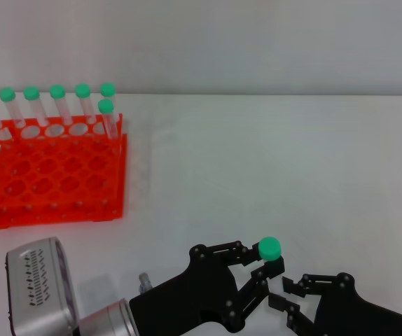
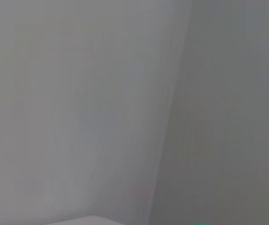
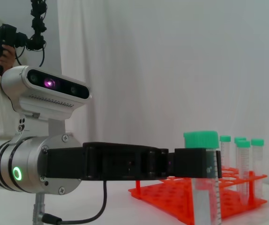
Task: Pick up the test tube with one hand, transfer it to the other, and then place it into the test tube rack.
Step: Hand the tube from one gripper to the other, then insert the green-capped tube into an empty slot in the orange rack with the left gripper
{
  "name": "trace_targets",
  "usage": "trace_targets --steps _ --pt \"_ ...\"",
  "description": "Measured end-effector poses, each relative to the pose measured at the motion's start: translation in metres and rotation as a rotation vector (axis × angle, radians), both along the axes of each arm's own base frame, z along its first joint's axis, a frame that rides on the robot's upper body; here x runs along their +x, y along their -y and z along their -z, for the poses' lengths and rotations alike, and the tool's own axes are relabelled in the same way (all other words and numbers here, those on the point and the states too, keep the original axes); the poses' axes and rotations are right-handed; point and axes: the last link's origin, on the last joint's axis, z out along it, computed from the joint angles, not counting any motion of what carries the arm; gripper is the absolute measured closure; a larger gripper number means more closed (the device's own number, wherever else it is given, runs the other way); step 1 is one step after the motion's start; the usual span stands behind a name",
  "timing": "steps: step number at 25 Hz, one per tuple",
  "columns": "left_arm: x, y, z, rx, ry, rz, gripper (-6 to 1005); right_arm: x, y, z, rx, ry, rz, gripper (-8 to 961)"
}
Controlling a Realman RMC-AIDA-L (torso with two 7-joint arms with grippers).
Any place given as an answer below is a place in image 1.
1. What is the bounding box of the silver round connector plug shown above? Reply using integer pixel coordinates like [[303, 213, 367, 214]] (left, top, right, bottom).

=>
[[138, 272, 153, 293]]

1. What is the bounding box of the silver vented left wrist camera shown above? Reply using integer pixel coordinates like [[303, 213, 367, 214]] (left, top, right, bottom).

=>
[[4, 237, 81, 336]]

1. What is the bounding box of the orange plastic test tube rack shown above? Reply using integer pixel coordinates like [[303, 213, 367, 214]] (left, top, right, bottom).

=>
[[0, 113, 128, 230]]

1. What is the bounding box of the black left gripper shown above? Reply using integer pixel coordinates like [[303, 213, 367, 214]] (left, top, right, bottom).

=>
[[129, 240, 286, 336]]

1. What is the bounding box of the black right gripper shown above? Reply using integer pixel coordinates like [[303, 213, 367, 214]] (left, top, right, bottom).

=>
[[268, 272, 402, 336]]

